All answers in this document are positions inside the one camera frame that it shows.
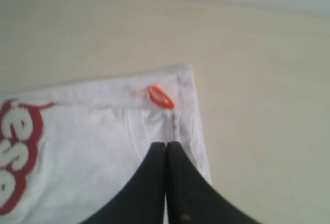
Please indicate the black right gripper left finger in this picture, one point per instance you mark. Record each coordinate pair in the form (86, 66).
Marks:
(142, 199)

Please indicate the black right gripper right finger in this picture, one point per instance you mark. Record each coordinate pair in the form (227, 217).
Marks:
(190, 198)

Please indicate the white t-shirt red lettering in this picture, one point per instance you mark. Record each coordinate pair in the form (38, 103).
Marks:
(66, 151)

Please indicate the orange neck label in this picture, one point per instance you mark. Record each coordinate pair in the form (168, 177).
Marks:
(160, 98)

